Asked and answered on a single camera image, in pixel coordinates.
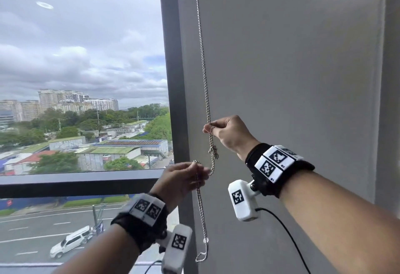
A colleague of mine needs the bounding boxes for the person's left forearm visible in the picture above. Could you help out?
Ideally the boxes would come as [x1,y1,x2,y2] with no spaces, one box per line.
[53,224,140,274]

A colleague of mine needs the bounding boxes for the grey street pole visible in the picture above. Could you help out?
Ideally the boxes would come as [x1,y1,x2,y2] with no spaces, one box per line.
[92,203,106,236]

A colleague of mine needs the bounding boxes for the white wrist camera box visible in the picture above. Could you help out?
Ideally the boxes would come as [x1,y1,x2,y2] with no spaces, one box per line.
[160,224,193,274]
[228,179,261,222]

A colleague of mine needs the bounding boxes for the person's right forearm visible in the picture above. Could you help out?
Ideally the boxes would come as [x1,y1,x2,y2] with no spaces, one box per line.
[279,171,400,274]

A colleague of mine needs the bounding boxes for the metal bead blind chain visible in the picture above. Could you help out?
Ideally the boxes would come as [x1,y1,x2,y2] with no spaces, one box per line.
[193,0,219,263]

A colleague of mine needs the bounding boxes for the high-rise buildings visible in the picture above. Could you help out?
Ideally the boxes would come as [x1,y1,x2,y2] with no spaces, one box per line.
[0,88,119,123]

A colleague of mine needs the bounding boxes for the green-roofed warehouse building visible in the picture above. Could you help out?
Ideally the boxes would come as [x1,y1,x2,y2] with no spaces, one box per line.
[75,146,142,171]

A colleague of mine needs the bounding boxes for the white car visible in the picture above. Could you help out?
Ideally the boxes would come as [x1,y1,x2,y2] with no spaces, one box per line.
[50,225,94,259]

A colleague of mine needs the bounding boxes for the black camera cable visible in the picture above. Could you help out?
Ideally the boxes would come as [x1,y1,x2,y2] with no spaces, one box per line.
[256,208,312,274]
[142,260,163,274]

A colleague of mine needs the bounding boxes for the person's right hand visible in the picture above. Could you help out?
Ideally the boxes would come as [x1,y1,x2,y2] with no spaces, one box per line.
[202,115,261,162]

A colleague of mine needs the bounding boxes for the black wrist strap with markers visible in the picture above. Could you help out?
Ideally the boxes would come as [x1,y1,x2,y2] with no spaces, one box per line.
[245,143,315,198]
[111,193,169,254]

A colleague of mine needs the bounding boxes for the dark window frame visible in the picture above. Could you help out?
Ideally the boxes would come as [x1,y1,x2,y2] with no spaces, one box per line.
[0,0,199,274]

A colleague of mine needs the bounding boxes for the person's left hand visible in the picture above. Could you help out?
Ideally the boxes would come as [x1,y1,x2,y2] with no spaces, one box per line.
[150,161,211,205]

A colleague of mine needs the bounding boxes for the grey roller blind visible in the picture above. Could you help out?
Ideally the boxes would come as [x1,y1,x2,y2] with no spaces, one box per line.
[175,0,389,274]

